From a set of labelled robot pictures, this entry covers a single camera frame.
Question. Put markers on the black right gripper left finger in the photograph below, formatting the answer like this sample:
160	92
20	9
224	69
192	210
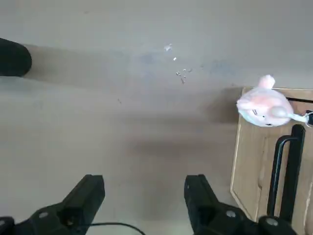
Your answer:
73	208

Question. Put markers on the light wooden box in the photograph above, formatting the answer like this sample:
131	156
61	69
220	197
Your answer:
252	156

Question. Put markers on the black cylindrical vase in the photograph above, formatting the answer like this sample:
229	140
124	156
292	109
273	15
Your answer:
12	57

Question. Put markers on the pink plush doll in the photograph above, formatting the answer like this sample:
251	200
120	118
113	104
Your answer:
261	102

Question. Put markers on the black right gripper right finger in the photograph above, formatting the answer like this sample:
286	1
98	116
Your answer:
205	210

